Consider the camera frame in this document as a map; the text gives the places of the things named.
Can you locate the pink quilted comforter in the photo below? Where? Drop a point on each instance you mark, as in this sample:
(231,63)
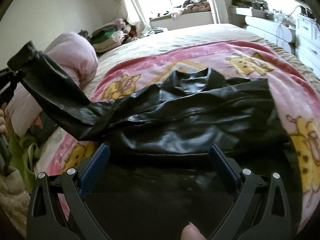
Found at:
(77,58)

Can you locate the black leather jacket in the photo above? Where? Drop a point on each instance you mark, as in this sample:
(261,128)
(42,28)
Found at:
(159,174)

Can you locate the beige bed cover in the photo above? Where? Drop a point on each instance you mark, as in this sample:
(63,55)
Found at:
(188,37)

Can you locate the pink cartoon bear blanket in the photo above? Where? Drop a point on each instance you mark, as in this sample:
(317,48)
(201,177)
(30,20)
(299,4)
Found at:
(296,101)

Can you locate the white long desk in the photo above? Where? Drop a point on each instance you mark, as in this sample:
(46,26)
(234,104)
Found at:
(274,32)

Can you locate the clothes on window sill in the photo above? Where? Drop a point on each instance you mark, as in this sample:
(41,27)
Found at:
(189,6)

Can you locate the person's right hand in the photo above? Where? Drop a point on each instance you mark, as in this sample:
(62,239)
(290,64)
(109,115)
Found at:
(191,232)

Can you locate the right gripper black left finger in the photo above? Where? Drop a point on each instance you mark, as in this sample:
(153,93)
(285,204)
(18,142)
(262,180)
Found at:
(57,208)

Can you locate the person's left hand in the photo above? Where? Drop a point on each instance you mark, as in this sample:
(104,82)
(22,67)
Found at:
(3,128)

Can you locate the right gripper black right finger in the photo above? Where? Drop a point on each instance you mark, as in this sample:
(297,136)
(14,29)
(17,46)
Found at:
(261,207)

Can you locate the white drawer dresser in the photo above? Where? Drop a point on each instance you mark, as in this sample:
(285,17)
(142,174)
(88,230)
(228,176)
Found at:
(307,42)

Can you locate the pile of folded clothes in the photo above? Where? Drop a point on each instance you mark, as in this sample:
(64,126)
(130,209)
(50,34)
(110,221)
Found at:
(111,35)

